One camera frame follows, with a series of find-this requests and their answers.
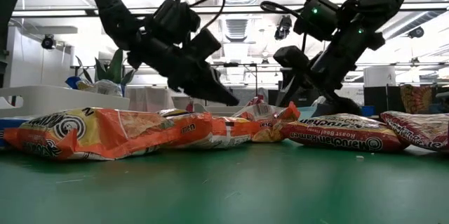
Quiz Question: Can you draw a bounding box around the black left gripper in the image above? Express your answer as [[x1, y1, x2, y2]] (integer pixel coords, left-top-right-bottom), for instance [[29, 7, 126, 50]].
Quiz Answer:
[[126, 29, 241, 107]]

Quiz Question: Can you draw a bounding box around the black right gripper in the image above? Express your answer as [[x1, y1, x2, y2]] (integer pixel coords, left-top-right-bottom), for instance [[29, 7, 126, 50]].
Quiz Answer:
[[278, 29, 386, 118]]

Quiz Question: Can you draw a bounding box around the orange Maruchan noodle pack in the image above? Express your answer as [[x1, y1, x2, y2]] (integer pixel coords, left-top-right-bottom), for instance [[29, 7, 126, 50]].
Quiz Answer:
[[157, 108, 264, 150], [233, 101, 302, 143], [2, 107, 180, 162]]

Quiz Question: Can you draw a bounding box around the red Maruchan noodle pack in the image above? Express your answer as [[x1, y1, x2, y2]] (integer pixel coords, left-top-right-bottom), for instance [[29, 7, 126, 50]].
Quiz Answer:
[[245, 94, 267, 108], [380, 110, 449, 154], [280, 112, 410, 154]]

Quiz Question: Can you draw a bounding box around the white plastic bin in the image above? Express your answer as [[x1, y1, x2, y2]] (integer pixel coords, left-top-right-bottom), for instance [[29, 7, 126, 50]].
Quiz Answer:
[[194, 103, 246, 117], [0, 85, 130, 119]]

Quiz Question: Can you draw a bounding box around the white column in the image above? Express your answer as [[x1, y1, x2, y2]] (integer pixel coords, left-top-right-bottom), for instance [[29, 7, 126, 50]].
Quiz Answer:
[[363, 65, 397, 87]]

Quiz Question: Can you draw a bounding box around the black cabinet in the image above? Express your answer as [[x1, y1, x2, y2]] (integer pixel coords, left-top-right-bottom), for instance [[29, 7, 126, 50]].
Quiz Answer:
[[363, 85, 401, 114]]

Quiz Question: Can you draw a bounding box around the snake plant in white pot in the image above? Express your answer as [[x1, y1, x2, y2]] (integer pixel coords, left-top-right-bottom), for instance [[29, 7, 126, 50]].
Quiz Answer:
[[75, 48, 138, 86]]

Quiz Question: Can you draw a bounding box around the orange patterned tapestry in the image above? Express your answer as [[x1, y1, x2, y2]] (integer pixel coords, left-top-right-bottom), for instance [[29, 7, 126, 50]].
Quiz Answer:
[[399, 83, 438, 114]]

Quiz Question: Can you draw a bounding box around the black overhead beam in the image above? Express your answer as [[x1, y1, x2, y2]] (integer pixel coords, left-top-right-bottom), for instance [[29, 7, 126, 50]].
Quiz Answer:
[[10, 1, 449, 18]]

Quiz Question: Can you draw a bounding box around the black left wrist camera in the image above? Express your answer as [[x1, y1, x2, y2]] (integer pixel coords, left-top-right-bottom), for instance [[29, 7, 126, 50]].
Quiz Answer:
[[188, 27, 223, 62]]

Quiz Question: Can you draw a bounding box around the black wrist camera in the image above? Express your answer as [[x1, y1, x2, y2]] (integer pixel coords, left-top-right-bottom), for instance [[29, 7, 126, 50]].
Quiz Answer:
[[188, 27, 223, 62], [272, 45, 310, 71]]

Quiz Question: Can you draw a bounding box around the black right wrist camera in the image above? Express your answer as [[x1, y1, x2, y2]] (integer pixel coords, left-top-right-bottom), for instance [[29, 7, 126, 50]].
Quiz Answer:
[[272, 45, 310, 71]]

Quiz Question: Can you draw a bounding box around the black metal frame table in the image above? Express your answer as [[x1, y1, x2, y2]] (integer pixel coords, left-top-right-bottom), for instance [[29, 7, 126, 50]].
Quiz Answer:
[[224, 62, 260, 95]]

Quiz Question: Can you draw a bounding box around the black ceiling camera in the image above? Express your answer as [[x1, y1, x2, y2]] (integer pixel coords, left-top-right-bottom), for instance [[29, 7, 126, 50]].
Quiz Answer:
[[407, 26, 425, 39], [274, 15, 293, 41], [41, 34, 57, 50]]

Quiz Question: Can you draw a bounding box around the black right camera cable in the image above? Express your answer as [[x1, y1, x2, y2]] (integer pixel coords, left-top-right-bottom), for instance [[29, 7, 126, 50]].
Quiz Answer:
[[260, 0, 309, 55]]

